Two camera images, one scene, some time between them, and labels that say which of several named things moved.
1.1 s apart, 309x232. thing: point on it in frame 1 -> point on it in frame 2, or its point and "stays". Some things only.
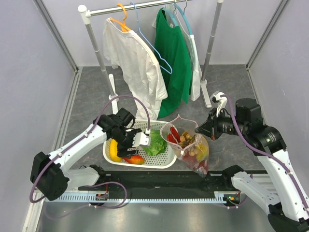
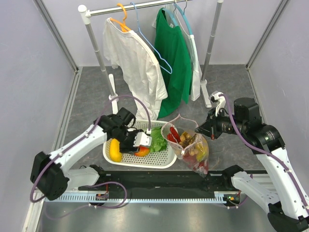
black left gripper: x=124 y=153 stays
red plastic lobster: x=189 y=159 stays
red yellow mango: x=137 y=159 -> x=144 y=151
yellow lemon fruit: x=113 y=156 stays
